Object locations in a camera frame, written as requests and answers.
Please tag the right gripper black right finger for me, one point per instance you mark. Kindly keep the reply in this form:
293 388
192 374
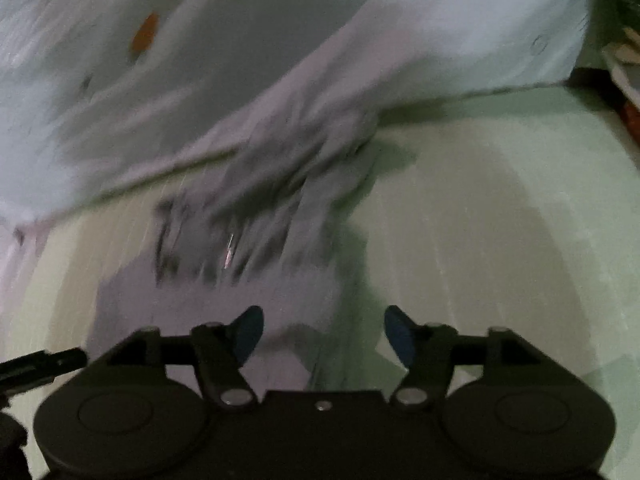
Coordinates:
425 352

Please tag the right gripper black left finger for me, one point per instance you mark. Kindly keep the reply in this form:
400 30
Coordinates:
220 351

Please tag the grey garment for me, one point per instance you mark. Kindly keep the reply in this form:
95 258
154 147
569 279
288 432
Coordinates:
257 232

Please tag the white printed storage bag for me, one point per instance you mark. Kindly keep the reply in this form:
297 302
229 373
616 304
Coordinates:
99 94

